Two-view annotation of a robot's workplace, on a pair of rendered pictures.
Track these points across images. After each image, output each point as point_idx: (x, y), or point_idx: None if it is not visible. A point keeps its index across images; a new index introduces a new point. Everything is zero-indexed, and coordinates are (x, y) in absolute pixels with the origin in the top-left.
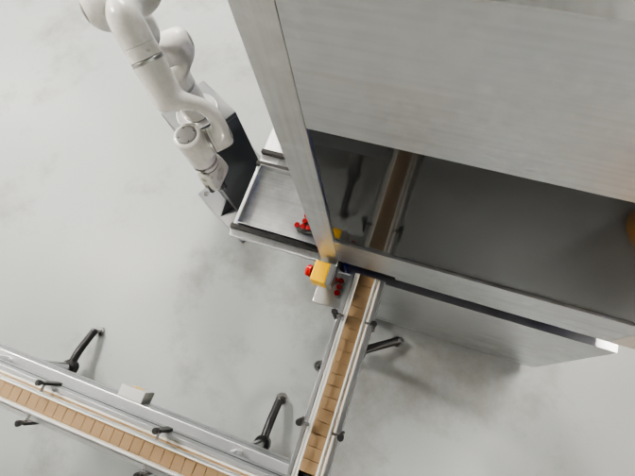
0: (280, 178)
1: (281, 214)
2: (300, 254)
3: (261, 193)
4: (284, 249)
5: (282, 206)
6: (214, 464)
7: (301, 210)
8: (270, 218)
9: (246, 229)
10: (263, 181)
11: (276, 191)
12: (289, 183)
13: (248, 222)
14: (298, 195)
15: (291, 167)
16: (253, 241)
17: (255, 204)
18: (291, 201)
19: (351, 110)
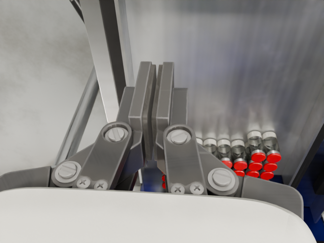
0: (316, 56)
1: (194, 90)
2: None
3: (258, 14)
4: (109, 118)
5: (220, 86)
6: None
7: (218, 127)
8: (175, 70)
9: (106, 26)
10: (307, 5)
11: (269, 58)
12: (297, 85)
13: (141, 12)
14: (257, 112)
15: None
16: (92, 46)
17: (210, 10)
18: (238, 102)
19: None
